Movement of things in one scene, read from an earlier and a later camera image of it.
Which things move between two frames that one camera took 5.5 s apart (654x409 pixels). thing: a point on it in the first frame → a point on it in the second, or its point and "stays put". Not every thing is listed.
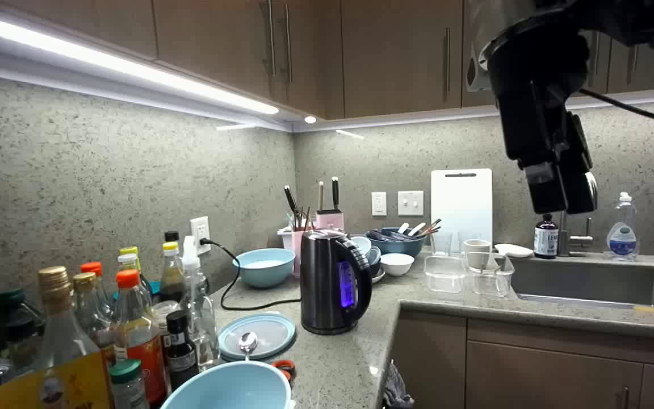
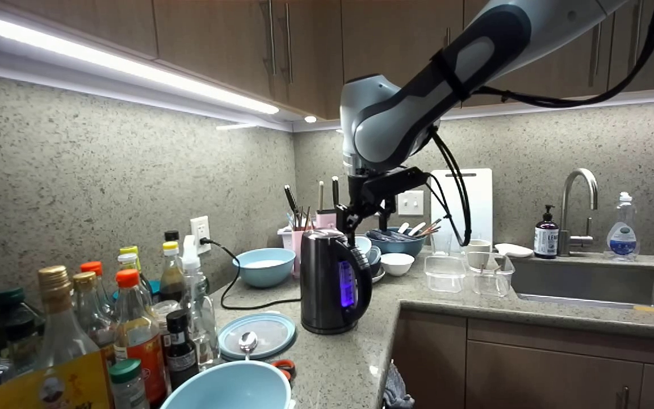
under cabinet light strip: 129,62 stays put
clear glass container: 445,272 stays put
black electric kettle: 334,283 stays put
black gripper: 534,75 → 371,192
